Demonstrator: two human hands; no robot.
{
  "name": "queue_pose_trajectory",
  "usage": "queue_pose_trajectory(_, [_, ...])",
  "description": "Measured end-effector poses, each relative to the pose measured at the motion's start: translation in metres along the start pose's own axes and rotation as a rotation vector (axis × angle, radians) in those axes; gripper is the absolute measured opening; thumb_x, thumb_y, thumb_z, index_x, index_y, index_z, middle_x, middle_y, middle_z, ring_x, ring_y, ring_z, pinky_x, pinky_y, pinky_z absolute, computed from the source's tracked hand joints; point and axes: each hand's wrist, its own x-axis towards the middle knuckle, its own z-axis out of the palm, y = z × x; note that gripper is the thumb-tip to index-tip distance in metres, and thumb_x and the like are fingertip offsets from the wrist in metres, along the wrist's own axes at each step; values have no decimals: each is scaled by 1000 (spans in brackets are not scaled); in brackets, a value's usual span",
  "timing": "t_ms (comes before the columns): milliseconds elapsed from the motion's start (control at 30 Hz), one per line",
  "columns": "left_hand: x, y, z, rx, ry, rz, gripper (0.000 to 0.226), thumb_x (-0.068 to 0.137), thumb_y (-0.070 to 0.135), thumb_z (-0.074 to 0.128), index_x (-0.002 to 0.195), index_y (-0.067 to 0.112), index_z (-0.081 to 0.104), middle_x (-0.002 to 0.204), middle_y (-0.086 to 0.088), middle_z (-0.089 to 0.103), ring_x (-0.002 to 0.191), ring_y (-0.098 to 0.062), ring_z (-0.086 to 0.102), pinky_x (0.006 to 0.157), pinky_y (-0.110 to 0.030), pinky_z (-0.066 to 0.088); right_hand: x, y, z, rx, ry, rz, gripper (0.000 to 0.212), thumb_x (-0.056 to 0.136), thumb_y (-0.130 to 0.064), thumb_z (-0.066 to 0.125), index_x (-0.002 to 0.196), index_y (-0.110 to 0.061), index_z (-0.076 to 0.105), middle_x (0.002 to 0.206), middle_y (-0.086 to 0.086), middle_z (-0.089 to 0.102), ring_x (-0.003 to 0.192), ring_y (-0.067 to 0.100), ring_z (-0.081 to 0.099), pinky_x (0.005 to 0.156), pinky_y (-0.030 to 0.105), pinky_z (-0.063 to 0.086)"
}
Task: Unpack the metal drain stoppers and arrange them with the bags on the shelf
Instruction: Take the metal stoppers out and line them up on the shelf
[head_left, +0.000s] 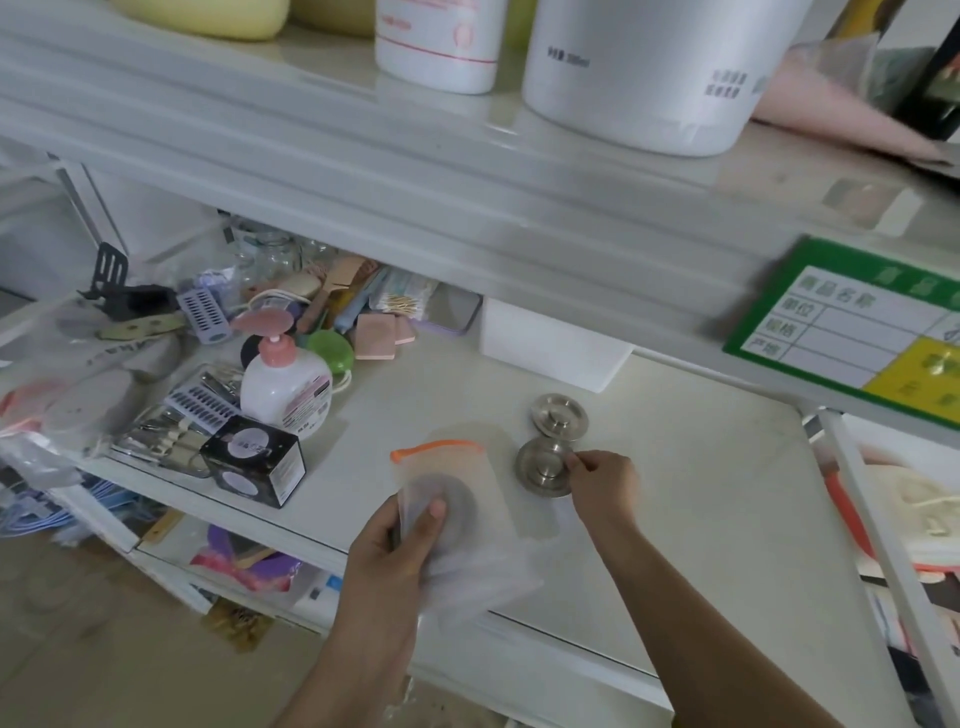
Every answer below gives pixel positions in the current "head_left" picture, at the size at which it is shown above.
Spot person's left hand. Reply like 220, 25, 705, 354
347, 495, 450, 610

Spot person's right hand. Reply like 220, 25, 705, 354
562, 449, 644, 535

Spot round metal drain stopper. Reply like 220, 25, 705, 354
513, 437, 579, 501
529, 393, 591, 439

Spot clear zip bag orange seal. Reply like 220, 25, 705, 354
390, 439, 546, 625

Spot person's left forearm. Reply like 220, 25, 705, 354
271, 592, 421, 728

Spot person's right forearm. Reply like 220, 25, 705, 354
588, 510, 852, 728

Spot metal disc in bag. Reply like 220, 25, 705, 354
405, 473, 479, 543

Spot white plastic box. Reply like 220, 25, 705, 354
479, 297, 636, 394

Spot purple packaged item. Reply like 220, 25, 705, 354
189, 524, 303, 595

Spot black printed box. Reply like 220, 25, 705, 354
199, 414, 307, 510

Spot pink makeup sponge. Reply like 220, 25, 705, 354
353, 312, 399, 362

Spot white lotion bottle pink pump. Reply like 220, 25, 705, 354
240, 334, 334, 441

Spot green round compact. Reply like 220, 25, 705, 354
306, 329, 356, 379

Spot purple tin case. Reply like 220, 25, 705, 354
414, 283, 484, 336

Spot cotton swab box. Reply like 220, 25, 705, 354
372, 280, 441, 321

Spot fake nail set pack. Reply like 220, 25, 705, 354
164, 363, 243, 436

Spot wooden comb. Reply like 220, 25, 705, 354
321, 254, 369, 292

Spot manicure tool kit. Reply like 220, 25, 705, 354
111, 405, 219, 479

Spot green shelf label card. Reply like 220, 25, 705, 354
723, 237, 960, 411

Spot purple hair roller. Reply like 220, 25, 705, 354
177, 286, 231, 347

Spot clear glass jar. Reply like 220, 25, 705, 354
228, 216, 303, 288

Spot orange and white packaged item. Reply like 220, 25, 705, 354
823, 442, 960, 582

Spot bundle of blue hangers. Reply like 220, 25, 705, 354
0, 478, 140, 543

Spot pile of clear plastic bags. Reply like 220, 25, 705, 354
0, 300, 185, 489

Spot black phone stand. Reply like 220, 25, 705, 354
78, 243, 182, 321

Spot white shelf unit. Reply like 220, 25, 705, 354
0, 0, 960, 728

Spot large white bottle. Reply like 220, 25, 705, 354
520, 0, 816, 158

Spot pink paper packet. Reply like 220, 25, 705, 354
752, 36, 955, 168

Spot white bottle red print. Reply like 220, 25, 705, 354
374, 0, 509, 96

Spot yellow plastic container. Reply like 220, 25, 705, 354
111, 0, 293, 42

